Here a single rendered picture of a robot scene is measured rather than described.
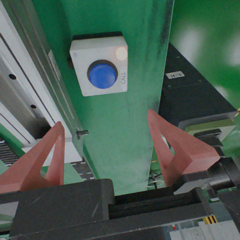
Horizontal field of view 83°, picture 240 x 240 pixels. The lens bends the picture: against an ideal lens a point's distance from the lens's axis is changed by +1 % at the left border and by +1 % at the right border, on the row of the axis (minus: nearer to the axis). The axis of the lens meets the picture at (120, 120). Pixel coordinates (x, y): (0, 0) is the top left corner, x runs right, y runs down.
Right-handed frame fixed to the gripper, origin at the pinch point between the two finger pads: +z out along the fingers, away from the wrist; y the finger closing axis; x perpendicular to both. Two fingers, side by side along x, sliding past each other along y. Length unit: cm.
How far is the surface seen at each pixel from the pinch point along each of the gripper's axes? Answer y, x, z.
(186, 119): -25.0, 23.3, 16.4
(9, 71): 12.7, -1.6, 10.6
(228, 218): -650, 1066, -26
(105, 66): -0.9, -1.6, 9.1
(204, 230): -466, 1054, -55
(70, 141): 8.1, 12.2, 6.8
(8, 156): 31.3, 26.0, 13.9
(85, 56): 1.7, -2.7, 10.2
